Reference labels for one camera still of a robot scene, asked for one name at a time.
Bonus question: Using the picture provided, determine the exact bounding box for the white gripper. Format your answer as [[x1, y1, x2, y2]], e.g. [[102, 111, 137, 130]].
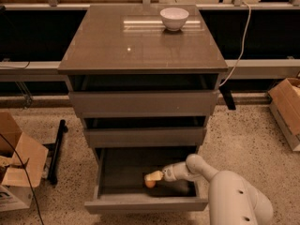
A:
[[144, 166, 178, 182]]

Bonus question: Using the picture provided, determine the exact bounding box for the orange fruit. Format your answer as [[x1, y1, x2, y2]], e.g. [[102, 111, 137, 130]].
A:
[[144, 181, 156, 188]]

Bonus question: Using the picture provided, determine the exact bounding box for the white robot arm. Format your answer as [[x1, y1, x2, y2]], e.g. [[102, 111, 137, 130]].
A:
[[144, 154, 274, 225]]

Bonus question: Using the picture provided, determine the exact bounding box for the grey bottom drawer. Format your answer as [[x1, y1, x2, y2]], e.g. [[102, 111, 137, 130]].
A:
[[84, 146, 207, 214]]

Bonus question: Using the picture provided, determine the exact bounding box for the grey drawer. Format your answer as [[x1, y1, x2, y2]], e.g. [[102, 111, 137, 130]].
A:
[[83, 127, 206, 148], [84, 146, 207, 214], [69, 91, 218, 118]]

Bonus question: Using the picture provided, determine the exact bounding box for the grey middle drawer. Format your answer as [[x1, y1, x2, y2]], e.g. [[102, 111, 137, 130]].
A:
[[83, 127, 206, 148]]

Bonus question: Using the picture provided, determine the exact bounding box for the grey drawer cabinet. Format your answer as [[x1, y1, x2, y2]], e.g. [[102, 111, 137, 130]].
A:
[[57, 3, 229, 166]]

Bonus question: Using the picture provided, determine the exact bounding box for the grey top drawer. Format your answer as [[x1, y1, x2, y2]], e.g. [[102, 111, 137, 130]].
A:
[[69, 91, 218, 118]]

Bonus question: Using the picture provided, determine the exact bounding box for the black metal stand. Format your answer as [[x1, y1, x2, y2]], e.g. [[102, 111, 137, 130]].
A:
[[45, 120, 68, 185]]

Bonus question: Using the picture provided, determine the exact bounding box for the open cardboard box left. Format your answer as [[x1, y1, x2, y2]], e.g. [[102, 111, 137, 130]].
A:
[[0, 112, 48, 212]]

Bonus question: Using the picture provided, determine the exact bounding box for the cardboard box right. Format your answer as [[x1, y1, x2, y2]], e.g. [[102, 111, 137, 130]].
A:
[[268, 78, 300, 152]]

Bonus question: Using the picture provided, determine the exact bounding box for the white ceramic bowl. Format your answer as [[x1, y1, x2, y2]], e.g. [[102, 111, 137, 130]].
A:
[[160, 7, 189, 31]]

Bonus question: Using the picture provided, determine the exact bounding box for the black table leg bracket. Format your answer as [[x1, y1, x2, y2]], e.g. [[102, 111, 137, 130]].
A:
[[219, 85, 236, 111]]

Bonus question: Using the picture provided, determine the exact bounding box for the black cable left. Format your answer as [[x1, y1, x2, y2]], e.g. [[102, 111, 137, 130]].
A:
[[0, 131, 45, 225]]

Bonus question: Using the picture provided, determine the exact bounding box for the white cable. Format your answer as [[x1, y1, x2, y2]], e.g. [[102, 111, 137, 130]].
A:
[[218, 2, 253, 88]]

